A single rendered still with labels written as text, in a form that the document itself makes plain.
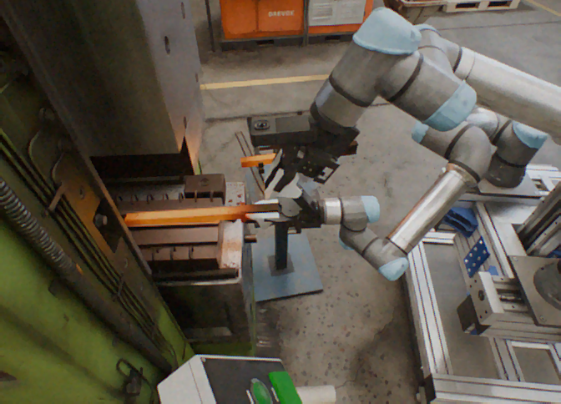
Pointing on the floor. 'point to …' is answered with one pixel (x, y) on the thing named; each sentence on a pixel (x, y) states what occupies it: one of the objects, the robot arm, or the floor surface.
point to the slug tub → (411, 1)
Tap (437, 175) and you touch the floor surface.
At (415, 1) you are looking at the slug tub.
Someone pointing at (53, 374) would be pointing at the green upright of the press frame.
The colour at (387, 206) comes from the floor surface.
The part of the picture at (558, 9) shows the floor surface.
